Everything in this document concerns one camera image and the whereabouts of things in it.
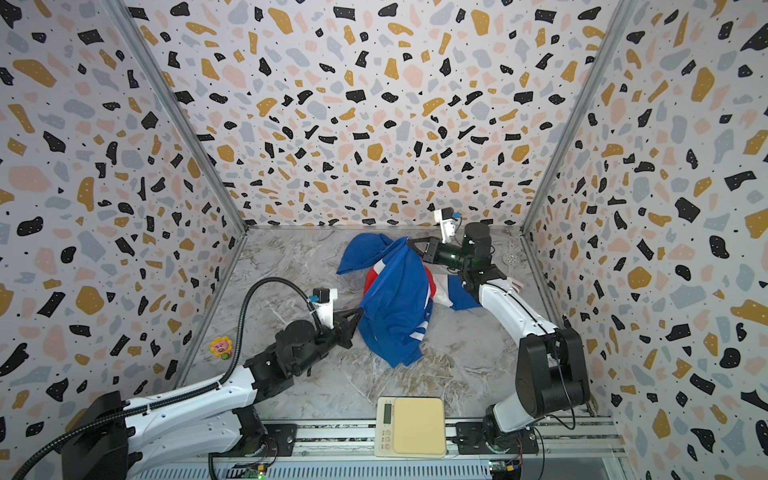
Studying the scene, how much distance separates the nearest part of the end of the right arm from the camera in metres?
0.65

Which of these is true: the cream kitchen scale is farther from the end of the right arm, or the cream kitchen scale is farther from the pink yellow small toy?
the pink yellow small toy

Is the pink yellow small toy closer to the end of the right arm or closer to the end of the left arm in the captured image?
the end of the left arm

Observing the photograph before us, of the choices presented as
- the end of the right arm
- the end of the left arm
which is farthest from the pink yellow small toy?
the end of the right arm

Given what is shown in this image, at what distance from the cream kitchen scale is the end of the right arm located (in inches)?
13.9

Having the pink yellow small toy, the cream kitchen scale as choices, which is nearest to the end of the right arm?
the cream kitchen scale

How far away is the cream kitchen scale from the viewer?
73 cm
